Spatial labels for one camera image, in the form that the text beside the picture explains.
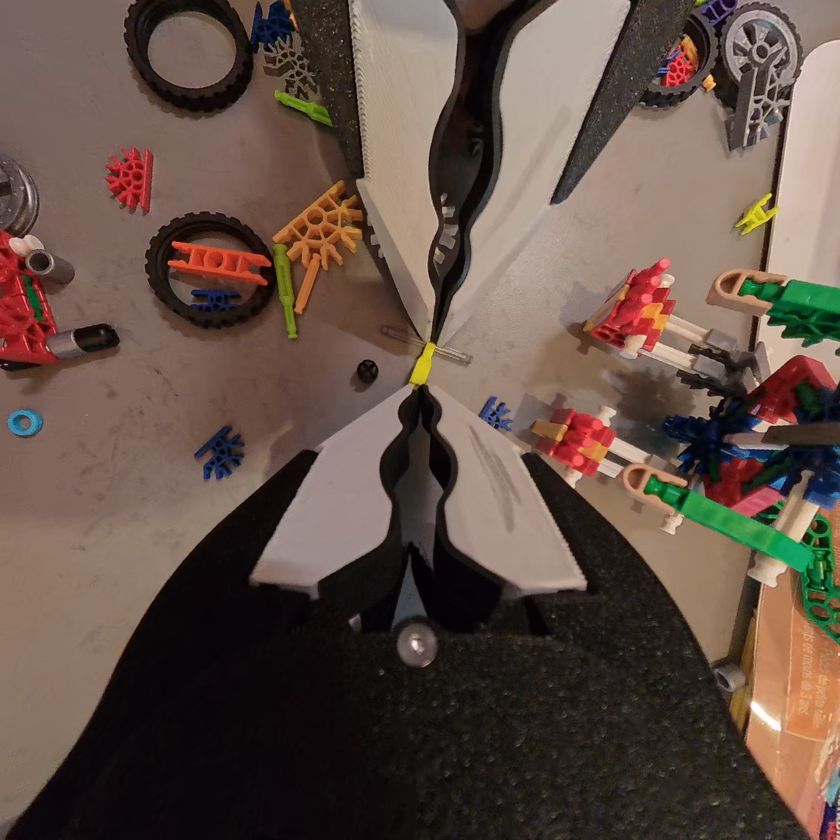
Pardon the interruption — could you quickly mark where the white stand base board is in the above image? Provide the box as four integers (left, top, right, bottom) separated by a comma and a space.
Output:
755, 39, 840, 368

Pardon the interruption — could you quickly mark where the orange ladder-shaped connector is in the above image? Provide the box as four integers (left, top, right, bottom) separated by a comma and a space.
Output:
167, 241, 273, 287

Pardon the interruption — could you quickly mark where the colourful construction toy model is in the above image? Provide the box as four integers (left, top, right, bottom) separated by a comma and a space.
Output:
529, 257, 840, 647

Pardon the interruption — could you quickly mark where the short yellow-green rod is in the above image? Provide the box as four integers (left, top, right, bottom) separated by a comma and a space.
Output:
407, 340, 438, 389

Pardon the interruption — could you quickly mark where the yellow snowflake connector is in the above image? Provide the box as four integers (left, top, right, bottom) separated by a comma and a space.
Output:
272, 180, 365, 271

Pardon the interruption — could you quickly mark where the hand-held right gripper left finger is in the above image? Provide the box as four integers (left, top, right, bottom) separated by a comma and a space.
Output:
248, 386, 422, 634

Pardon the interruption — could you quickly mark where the orange cardboard toy box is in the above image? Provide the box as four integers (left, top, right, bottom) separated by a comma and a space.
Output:
742, 577, 840, 840

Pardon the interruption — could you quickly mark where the red snowflake connector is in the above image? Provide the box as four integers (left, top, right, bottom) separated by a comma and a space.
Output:
661, 45, 700, 88

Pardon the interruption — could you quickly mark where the black and silver tube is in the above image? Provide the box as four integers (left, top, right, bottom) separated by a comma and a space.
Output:
47, 323, 121, 361

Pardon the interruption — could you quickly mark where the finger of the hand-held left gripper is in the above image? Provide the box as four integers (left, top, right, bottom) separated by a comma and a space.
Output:
436, 0, 632, 343
348, 0, 467, 343

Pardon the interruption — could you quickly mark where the red half-round connector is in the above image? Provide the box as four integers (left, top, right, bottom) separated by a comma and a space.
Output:
104, 146, 155, 215

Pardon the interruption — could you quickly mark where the black rubber tyre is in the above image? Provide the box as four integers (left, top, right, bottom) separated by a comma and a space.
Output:
144, 210, 278, 330
638, 10, 721, 111
123, 0, 255, 114

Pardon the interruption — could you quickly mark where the yellow clip connector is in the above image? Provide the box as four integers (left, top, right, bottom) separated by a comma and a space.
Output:
734, 192, 782, 237

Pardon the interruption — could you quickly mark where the light green rod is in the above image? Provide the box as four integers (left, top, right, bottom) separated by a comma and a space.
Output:
273, 90, 333, 127
273, 243, 299, 341

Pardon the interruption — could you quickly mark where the red toothed connector assembly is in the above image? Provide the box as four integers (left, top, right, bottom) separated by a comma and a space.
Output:
0, 230, 67, 374

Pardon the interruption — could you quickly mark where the long grey fan connector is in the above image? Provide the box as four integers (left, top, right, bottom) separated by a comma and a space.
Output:
725, 62, 790, 153

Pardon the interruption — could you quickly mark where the thin dark grey rod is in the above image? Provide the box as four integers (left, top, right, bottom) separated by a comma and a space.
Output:
382, 325, 475, 365

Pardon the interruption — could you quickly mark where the grey spoked wheel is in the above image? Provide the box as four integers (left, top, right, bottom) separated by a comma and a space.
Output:
0, 156, 40, 238
717, 2, 805, 109

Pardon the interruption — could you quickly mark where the grey snowflake connector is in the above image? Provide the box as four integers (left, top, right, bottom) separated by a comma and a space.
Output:
264, 39, 319, 99

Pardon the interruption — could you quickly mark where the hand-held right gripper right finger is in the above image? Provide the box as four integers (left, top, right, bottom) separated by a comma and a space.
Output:
420, 386, 588, 634

